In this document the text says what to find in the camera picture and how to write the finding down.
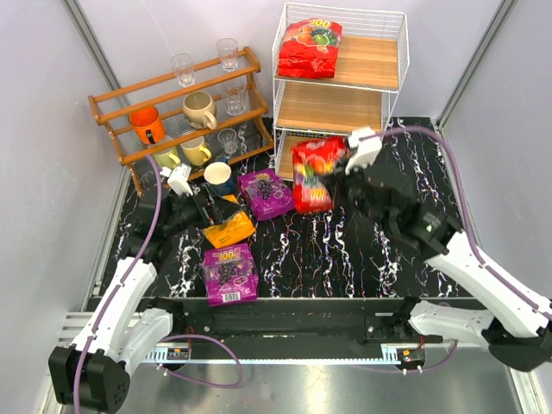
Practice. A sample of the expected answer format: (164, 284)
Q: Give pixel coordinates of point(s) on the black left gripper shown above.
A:
(203, 206)

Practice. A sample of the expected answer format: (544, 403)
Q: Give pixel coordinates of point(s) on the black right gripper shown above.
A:
(345, 183)

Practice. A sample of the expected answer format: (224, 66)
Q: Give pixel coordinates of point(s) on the orange candy bag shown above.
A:
(236, 229)

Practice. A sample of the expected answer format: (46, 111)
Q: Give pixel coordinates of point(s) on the red candy bag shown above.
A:
(311, 159)
(310, 49)

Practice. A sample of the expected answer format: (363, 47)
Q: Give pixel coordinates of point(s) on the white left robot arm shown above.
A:
(93, 372)

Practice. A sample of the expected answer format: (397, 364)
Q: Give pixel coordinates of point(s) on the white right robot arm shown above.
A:
(515, 325)

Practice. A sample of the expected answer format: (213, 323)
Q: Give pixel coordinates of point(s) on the purple candy bag back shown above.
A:
(266, 194)

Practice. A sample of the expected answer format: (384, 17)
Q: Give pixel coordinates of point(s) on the purple candy bag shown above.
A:
(230, 275)
(266, 194)

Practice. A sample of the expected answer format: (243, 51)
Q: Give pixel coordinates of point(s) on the purple candy bag front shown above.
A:
(230, 275)

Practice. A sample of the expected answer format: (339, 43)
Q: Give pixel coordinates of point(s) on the clear glass bottom shelf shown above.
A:
(228, 140)

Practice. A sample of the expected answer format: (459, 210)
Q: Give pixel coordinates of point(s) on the clear glass shelf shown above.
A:
(233, 94)
(228, 140)

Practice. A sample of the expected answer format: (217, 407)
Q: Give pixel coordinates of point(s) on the clear glass middle shelf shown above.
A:
(233, 94)

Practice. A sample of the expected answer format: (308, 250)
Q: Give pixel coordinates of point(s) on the blue mug white inside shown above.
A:
(219, 178)

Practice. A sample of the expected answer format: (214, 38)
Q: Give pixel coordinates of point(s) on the yellow mug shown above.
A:
(196, 151)

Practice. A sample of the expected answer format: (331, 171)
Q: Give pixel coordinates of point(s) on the pale green mug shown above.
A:
(168, 158)

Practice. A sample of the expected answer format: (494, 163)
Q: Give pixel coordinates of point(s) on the wooden cup rack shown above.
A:
(113, 109)

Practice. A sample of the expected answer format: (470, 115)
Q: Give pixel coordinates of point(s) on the beige round mug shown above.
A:
(200, 110)

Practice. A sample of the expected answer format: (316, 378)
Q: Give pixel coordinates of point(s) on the orange mug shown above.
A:
(148, 125)

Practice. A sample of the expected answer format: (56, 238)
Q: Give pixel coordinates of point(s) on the clear glass top left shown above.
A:
(183, 69)

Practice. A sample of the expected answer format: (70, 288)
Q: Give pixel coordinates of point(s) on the clear glass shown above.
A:
(183, 69)
(227, 49)

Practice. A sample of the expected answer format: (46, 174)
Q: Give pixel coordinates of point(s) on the clear glass top right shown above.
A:
(227, 49)

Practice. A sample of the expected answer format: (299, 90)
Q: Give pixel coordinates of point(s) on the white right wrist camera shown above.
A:
(366, 146)

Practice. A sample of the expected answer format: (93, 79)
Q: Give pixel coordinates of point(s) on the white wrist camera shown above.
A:
(177, 179)
(366, 146)

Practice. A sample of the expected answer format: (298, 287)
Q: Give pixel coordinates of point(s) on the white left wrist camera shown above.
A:
(177, 179)

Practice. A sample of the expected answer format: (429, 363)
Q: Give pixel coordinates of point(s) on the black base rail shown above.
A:
(358, 320)

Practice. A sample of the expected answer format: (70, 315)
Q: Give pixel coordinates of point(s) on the white wire wooden shelf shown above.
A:
(372, 61)

